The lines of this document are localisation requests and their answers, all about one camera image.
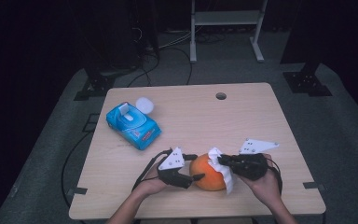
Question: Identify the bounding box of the grey cable bundle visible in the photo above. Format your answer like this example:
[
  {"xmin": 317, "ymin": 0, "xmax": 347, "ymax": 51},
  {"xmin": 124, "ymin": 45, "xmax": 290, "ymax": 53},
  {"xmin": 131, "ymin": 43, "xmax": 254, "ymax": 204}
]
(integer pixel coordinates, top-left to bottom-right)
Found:
[{"xmin": 158, "ymin": 29, "xmax": 194, "ymax": 50}]

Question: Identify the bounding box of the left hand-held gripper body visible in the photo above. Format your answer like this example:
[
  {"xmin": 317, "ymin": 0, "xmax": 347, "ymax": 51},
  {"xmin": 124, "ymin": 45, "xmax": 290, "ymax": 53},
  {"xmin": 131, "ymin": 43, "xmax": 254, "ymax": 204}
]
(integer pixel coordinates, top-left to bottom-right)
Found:
[{"xmin": 157, "ymin": 147, "xmax": 197, "ymax": 190}]

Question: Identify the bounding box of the black flat bracket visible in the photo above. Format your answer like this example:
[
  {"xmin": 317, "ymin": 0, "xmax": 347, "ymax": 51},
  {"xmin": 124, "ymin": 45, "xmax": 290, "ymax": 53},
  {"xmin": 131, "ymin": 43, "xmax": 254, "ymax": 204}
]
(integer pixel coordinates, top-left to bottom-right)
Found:
[
  {"xmin": 65, "ymin": 186, "xmax": 89, "ymax": 197},
  {"xmin": 302, "ymin": 181, "xmax": 326, "ymax": 191}
]

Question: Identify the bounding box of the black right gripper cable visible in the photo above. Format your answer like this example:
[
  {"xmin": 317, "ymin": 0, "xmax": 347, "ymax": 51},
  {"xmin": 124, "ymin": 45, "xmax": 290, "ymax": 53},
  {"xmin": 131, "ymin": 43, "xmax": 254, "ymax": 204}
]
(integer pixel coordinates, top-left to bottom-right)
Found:
[{"xmin": 266, "ymin": 158, "xmax": 283, "ymax": 194}]

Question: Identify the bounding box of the blue wet wipes packet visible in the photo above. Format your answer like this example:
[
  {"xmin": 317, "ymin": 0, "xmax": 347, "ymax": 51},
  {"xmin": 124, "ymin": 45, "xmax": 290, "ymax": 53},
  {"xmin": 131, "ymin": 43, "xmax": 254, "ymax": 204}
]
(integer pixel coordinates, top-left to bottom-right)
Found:
[{"xmin": 105, "ymin": 96, "xmax": 163, "ymax": 152}]

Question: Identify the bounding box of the orange plush toy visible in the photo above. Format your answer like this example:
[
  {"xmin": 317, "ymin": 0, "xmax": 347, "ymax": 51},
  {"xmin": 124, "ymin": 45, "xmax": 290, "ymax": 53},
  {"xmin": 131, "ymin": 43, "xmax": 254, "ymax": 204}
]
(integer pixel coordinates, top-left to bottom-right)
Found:
[{"xmin": 188, "ymin": 152, "xmax": 231, "ymax": 192}]

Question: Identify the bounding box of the long black floor cable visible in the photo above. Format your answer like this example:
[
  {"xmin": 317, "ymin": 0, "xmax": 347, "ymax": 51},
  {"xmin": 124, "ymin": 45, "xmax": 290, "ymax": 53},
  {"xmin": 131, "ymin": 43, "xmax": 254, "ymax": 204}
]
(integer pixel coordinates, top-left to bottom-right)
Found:
[{"xmin": 61, "ymin": 130, "xmax": 93, "ymax": 209}]

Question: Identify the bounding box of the person's left hand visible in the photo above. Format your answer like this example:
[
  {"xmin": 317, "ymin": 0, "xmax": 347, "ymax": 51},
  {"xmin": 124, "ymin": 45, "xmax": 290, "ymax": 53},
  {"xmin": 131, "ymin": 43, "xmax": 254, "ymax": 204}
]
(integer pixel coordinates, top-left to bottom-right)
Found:
[{"xmin": 132, "ymin": 162, "xmax": 172, "ymax": 199}]

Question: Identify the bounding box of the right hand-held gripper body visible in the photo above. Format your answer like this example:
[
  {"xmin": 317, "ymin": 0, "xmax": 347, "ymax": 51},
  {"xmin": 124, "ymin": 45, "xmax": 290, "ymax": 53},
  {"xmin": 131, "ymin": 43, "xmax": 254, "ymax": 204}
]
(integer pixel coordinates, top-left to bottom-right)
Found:
[{"xmin": 227, "ymin": 138, "xmax": 281, "ymax": 182}]

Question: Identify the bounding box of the person's right hand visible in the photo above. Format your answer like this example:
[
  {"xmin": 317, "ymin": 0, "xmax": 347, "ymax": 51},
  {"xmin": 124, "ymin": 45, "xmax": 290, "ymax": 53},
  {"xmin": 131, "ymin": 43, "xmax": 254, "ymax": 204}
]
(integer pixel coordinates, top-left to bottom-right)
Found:
[{"xmin": 241, "ymin": 153, "xmax": 283, "ymax": 208}]

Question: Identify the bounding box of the white metal stand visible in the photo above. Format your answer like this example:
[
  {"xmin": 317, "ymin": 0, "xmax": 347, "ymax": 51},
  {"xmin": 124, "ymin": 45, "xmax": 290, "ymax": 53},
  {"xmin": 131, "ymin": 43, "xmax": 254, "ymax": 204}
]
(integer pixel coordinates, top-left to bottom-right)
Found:
[{"xmin": 189, "ymin": 0, "xmax": 269, "ymax": 64}]

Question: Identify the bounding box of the black metal stand base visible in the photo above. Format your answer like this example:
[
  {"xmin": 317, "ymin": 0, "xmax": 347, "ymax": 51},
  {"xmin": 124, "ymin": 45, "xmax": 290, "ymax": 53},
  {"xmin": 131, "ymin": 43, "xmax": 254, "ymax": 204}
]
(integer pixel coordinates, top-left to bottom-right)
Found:
[
  {"xmin": 73, "ymin": 72, "xmax": 117, "ymax": 102},
  {"xmin": 282, "ymin": 61, "xmax": 334, "ymax": 98}
]

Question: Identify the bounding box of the white wet wipe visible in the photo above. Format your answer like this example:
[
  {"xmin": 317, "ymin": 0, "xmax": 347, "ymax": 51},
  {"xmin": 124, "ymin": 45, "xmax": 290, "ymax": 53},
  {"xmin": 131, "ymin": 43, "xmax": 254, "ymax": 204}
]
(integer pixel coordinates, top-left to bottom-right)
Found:
[{"xmin": 207, "ymin": 147, "xmax": 238, "ymax": 196}]

